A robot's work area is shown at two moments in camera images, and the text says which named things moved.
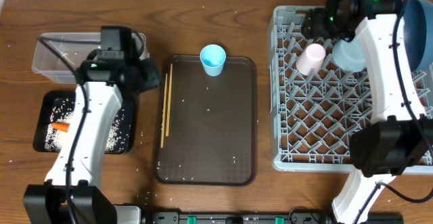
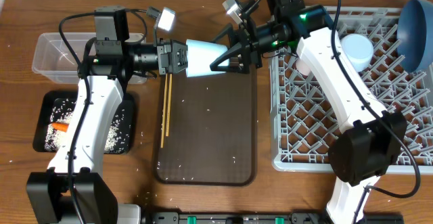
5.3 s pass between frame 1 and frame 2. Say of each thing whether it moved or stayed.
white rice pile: stayed
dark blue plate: stayed
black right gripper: moved
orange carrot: stayed
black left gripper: moved
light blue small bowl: stayed
